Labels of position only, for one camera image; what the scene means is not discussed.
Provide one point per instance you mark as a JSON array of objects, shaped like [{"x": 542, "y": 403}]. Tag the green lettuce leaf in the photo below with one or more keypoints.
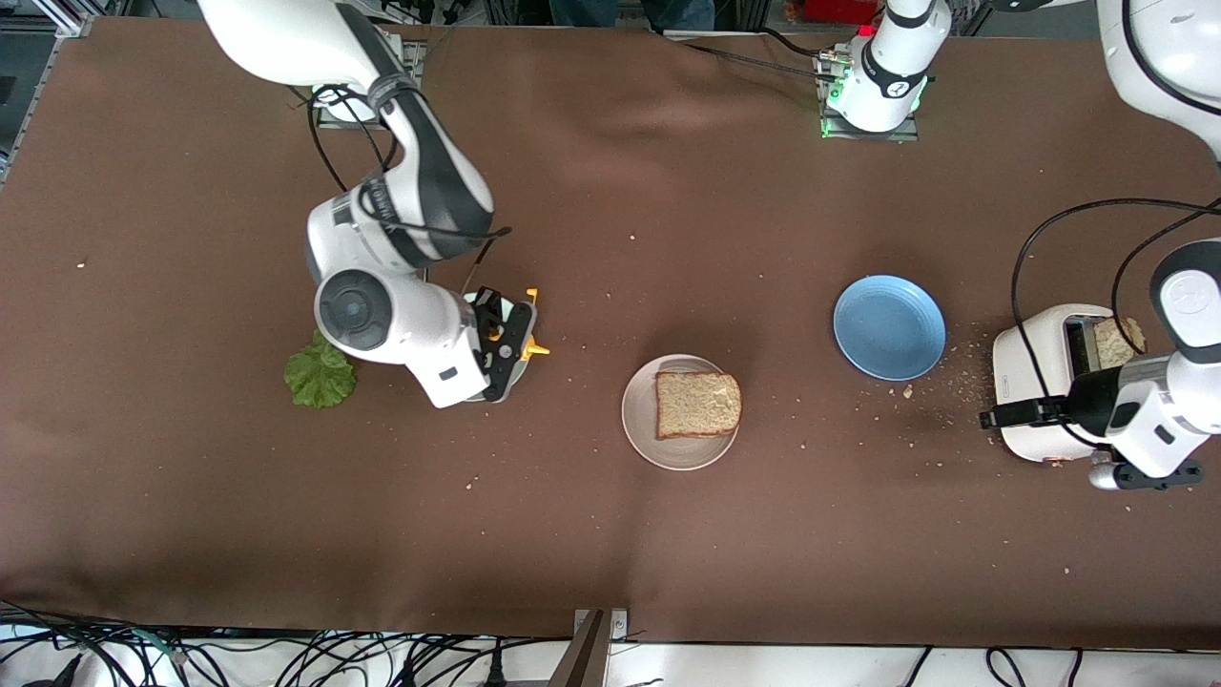
[{"x": 320, "y": 382}]

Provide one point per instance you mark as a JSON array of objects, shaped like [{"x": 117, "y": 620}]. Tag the beige plate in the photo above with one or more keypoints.
[{"x": 682, "y": 456}]

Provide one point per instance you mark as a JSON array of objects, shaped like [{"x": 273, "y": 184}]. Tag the blue plate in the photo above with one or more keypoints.
[{"x": 889, "y": 327}]

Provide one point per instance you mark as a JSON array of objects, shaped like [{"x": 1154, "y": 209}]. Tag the aluminium frame profile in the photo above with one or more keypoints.
[{"x": 67, "y": 19}]

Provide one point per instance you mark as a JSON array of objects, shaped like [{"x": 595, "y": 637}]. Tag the dark metal bar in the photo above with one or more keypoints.
[{"x": 582, "y": 663}]

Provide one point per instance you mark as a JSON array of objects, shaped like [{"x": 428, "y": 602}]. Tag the brown bread slice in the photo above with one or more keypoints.
[
  {"x": 1116, "y": 343},
  {"x": 696, "y": 405}
]

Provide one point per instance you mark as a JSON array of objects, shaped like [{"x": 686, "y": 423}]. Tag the red box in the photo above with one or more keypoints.
[{"x": 839, "y": 10}]

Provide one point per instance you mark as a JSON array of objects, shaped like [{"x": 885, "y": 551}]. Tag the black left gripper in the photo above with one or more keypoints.
[{"x": 1094, "y": 402}]

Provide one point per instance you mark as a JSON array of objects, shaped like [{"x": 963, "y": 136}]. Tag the white toaster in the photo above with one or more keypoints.
[{"x": 1040, "y": 339}]

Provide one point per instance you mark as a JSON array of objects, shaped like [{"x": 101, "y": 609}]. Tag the brown tablecloth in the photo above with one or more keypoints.
[{"x": 763, "y": 553}]

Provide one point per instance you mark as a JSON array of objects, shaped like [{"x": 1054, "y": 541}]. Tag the yellow mustard squeeze bottle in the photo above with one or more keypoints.
[{"x": 534, "y": 349}]

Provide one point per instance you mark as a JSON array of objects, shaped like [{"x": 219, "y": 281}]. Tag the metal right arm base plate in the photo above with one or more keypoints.
[{"x": 412, "y": 55}]

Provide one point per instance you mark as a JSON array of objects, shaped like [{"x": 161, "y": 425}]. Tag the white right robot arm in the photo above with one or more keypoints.
[{"x": 286, "y": 38}]

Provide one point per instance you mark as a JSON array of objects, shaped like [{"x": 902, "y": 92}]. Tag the black power plug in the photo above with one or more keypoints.
[
  {"x": 62, "y": 673},
  {"x": 495, "y": 673}
]

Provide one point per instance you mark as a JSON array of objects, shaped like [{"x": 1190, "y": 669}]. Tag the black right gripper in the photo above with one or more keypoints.
[{"x": 487, "y": 312}]

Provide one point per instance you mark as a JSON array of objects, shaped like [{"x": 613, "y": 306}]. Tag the silver metal bracket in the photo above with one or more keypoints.
[{"x": 618, "y": 625}]

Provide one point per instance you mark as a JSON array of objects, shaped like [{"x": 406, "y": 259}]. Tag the pale green plate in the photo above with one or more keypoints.
[{"x": 522, "y": 374}]

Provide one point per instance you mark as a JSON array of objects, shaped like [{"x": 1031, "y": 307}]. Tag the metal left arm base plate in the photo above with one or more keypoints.
[{"x": 906, "y": 134}]

